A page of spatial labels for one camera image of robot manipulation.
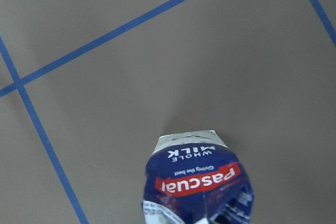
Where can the blue Pascual milk carton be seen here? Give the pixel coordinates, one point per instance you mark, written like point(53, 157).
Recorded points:
point(194, 177)

